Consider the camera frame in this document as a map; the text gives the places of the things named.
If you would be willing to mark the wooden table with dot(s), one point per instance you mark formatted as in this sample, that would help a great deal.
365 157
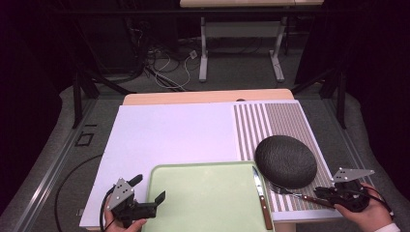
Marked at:
206 96

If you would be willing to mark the person's left hand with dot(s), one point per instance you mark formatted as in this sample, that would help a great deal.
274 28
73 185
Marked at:
121 227

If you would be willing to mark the person's right hand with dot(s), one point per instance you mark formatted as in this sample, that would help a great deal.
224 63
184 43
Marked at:
374 216

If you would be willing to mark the light green tray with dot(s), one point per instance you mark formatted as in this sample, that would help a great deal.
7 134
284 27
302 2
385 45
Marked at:
203 199

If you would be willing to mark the white legged desk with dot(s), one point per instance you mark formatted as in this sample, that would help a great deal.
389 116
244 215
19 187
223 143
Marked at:
241 29

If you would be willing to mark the black metal stand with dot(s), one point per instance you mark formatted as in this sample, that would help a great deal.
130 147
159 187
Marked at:
79 96
340 93

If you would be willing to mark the white board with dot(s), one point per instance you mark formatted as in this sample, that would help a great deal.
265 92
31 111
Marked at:
174 132

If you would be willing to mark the black textured plate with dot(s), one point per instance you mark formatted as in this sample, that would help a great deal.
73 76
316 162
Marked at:
285 161

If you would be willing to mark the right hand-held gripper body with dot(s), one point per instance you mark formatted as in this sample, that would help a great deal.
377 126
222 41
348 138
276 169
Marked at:
353 195

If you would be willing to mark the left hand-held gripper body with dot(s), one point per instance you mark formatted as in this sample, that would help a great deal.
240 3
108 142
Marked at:
124 199

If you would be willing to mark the brown white striped placemat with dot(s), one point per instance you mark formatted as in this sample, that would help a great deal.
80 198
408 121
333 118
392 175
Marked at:
283 119

